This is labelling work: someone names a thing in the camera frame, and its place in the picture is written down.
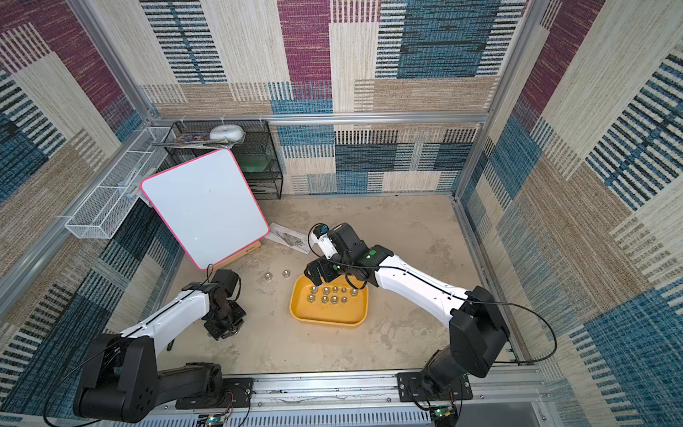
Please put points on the pink framed whiteboard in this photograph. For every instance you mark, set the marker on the pink framed whiteboard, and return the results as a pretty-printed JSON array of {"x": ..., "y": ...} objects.
[{"x": 208, "y": 206}]

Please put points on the white wire basket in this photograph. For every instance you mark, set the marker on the white wire basket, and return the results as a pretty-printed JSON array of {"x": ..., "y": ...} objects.
[{"x": 106, "y": 207}]

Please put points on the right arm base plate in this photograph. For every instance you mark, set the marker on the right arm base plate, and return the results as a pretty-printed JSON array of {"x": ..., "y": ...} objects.
[{"x": 413, "y": 387}]

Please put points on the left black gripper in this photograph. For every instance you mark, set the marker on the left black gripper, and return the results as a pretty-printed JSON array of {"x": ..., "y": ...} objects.
[{"x": 219, "y": 331}]

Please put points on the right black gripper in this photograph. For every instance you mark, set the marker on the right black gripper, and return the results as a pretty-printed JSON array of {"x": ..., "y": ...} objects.
[{"x": 320, "y": 266}]

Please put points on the yellow plastic storage box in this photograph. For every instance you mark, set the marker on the yellow plastic storage box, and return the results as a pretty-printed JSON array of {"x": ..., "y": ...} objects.
[{"x": 351, "y": 314}]

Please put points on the white round device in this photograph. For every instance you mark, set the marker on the white round device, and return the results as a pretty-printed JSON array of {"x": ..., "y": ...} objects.
[{"x": 227, "y": 134}]

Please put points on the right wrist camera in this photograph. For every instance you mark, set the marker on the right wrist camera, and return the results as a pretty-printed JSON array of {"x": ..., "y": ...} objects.
[{"x": 319, "y": 236}]

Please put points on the wooden whiteboard easel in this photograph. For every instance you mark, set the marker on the wooden whiteboard easel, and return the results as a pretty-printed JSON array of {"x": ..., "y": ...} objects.
[{"x": 256, "y": 246}]

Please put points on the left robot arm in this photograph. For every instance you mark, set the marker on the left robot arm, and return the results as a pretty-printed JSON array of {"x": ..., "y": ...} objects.
[{"x": 120, "y": 380}]

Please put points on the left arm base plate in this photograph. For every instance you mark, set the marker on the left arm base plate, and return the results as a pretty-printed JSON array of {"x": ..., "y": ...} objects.
[{"x": 235, "y": 392}]

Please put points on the black mesh shelf rack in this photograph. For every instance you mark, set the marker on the black mesh shelf rack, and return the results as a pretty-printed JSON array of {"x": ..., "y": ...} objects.
[{"x": 256, "y": 155}]

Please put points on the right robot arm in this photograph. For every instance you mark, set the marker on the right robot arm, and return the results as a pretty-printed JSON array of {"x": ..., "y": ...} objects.
[{"x": 477, "y": 331}]

